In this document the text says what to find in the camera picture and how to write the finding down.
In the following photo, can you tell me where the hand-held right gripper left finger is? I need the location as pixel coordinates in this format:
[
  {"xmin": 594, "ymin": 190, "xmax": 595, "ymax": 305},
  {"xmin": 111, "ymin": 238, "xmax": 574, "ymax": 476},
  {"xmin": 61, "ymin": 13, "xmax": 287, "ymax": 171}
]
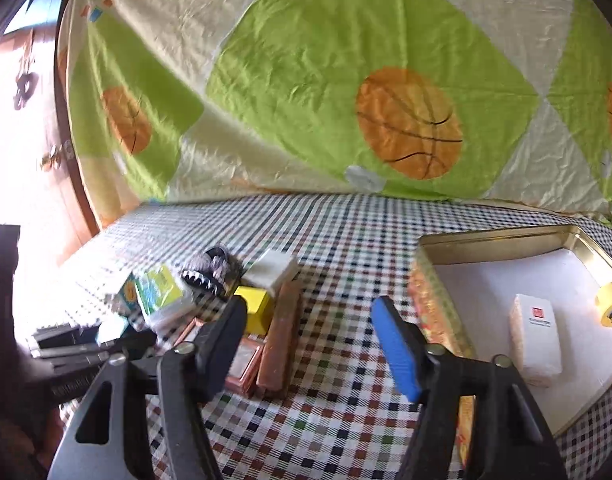
[{"xmin": 46, "ymin": 296, "xmax": 247, "ymax": 480}]

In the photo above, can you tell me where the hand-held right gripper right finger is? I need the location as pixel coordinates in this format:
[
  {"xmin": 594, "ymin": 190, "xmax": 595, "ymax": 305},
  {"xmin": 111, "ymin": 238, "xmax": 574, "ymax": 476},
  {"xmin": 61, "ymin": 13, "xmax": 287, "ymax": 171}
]
[{"xmin": 371, "ymin": 296, "xmax": 569, "ymax": 480}]

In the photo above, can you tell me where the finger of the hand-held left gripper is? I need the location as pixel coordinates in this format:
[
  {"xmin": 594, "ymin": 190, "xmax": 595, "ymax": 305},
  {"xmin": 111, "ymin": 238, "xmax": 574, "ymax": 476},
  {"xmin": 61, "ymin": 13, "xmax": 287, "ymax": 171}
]
[
  {"xmin": 36, "ymin": 331, "xmax": 157, "ymax": 376},
  {"xmin": 32, "ymin": 324, "xmax": 107, "ymax": 350}
]

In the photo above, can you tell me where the copper pink small box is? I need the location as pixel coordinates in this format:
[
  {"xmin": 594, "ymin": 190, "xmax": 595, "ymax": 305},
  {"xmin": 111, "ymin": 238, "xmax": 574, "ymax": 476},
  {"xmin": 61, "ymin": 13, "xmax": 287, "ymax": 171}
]
[{"xmin": 173, "ymin": 317, "xmax": 264, "ymax": 396}]

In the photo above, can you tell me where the yellow wooden block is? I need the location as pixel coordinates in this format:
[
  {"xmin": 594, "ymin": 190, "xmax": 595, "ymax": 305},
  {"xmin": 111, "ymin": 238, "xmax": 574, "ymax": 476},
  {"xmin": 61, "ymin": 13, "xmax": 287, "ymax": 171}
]
[{"xmin": 233, "ymin": 286, "xmax": 273, "ymax": 335}]

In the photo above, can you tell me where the brown long bar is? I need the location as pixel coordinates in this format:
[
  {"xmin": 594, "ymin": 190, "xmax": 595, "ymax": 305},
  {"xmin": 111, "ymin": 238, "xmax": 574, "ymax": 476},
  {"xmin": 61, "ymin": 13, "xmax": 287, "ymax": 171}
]
[{"xmin": 256, "ymin": 280, "xmax": 304, "ymax": 401}]

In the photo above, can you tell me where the green floss pick box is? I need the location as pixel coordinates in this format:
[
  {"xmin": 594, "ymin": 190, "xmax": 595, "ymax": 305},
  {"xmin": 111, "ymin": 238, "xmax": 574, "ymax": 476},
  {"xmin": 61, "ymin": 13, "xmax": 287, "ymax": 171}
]
[{"xmin": 136, "ymin": 265, "xmax": 197, "ymax": 333}]

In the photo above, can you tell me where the black hair clip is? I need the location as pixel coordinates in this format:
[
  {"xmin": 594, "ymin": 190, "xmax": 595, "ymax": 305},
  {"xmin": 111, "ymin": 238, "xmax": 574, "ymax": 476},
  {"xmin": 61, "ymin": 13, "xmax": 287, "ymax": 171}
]
[{"xmin": 183, "ymin": 245, "xmax": 241, "ymax": 297}]

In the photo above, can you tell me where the white charger plug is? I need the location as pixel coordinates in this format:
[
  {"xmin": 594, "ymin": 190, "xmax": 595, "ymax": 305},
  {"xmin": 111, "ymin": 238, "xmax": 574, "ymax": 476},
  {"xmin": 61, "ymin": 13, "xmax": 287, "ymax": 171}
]
[{"xmin": 242, "ymin": 249, "xmax": 299, "ymax": 295}]

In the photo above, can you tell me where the gold metal tin box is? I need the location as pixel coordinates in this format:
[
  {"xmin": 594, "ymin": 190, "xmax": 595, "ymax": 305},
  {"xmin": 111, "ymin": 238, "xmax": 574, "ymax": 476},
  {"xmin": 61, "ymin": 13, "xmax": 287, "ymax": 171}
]
[{"xmin": 408, "ymin": 225, "xmax": 612, "ymax": 466}]

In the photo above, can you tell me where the checkered tablecloth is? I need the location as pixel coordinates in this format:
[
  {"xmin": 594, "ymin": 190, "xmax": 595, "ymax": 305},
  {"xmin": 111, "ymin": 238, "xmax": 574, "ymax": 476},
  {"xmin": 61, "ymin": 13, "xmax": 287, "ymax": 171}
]
[{"xmin": 16, "ymin": 192, "xmax": 612, "ymax": 480}]

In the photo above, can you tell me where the white tissue packet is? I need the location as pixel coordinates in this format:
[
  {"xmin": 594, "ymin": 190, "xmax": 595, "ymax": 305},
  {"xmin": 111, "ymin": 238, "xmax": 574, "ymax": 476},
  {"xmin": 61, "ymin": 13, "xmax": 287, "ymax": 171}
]
[{"xmin": 509, "ymin": 293, "xmax": 564, "ymax": 388}]

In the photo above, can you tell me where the wooden door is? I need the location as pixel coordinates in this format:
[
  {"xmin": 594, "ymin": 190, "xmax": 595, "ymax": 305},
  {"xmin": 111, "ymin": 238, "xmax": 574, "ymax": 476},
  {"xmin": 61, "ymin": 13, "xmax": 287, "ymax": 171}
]
[{"xmin": 0, "ymin": 10, "xmax": 102, "ymax": 271}]

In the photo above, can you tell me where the brass door knob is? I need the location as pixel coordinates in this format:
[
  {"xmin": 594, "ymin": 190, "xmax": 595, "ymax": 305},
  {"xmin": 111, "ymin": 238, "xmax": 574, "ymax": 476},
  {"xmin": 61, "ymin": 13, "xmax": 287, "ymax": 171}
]
[{"xmin": 41, "ymin": 141, "xmax": 76, "ymax": 172}]

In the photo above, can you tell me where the basketball print green blanket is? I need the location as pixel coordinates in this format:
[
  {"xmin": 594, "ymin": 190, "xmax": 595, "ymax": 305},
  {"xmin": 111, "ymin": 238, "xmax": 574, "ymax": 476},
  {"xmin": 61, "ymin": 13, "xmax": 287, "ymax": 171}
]
[{"xmin": 56, "ymin": 0, "xmax": 612, "ymax": 216}]

